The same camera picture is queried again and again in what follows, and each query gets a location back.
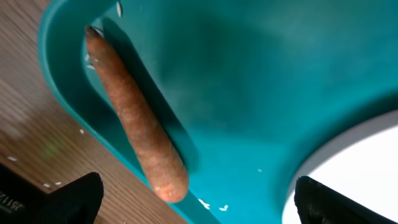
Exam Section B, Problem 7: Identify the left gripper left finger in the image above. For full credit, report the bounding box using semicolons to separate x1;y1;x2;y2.
1;165;104;224

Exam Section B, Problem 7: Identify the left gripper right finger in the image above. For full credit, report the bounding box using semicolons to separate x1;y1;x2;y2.
294;176;397;224

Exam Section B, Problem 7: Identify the orange carrot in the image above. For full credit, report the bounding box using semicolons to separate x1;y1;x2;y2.
85;26;189;203

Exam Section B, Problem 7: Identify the teal serving tray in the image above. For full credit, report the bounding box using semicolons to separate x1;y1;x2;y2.
39;0;397;223

